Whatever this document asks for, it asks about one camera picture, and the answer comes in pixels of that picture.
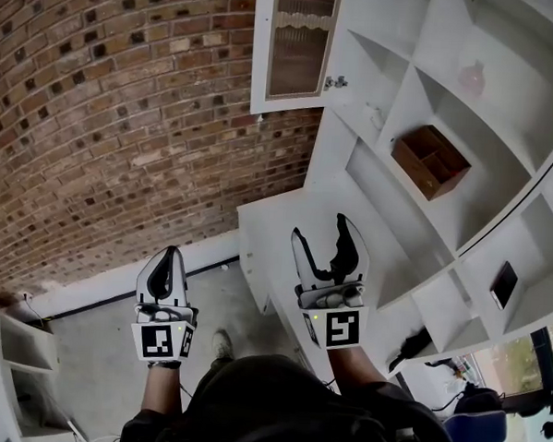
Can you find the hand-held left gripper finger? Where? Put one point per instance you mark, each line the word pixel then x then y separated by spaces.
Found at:
pixel 144 288
pixel 181 280

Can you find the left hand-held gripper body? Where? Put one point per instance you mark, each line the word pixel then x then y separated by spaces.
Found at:
pixel 159 341

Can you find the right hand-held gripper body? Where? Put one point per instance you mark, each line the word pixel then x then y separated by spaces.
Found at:
pixel 342 327

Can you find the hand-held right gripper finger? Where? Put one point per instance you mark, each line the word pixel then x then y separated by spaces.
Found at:
pixel 355 259
pixel 306 270

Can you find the white glass-panel cabinet door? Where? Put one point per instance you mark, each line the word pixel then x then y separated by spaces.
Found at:
pixel 262 53

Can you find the person's right forearm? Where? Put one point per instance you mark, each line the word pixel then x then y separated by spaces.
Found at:
pixel 349 369

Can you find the person's left forearm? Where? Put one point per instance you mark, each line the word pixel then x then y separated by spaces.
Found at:
pixel 161 389

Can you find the black object on cabinet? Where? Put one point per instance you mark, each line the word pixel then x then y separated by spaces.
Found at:
pixel 411 347

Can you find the white open shelf cabinet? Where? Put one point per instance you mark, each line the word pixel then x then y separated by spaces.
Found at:
pixel 336 140

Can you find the person's shoe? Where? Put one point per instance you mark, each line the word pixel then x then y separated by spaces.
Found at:
pixel 223 344

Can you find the brown wooden organizer box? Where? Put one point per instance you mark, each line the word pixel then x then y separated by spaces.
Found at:
pixel 415 165

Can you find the person's dark clothing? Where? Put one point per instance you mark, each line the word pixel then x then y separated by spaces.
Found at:
pixel 271 414

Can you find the black notebook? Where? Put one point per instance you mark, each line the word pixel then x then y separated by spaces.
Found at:
pixel 505 284

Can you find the black bag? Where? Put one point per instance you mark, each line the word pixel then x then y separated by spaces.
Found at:
pixel 479 398

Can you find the blue chair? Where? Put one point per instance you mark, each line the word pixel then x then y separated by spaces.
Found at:
pixel 475 434

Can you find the window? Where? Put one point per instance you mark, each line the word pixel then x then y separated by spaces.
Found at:
pixel 518 362

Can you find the pink round vase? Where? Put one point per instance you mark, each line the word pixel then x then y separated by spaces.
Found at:
pixel 472 79

